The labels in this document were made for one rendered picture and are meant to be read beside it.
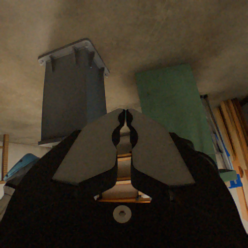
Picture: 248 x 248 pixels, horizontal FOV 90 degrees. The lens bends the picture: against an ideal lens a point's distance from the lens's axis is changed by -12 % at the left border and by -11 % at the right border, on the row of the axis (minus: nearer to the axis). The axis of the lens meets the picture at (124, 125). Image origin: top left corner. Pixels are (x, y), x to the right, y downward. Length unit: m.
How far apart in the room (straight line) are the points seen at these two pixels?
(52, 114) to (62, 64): 0.31
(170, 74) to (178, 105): 0.26
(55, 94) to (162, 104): 0.71
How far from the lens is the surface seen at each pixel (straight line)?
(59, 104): 0.80
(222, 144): 1.91
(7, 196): 0.64
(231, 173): 1.11
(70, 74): 0.85
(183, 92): 1.11
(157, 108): 1.04
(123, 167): 3.63
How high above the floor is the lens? 0.68
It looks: 15 degrees down
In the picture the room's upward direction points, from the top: 173 degrees clockwise
